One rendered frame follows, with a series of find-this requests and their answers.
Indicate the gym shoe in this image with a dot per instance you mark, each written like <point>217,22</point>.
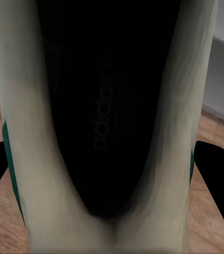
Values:
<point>101,102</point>

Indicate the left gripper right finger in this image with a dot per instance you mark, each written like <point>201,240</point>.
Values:
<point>209,159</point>

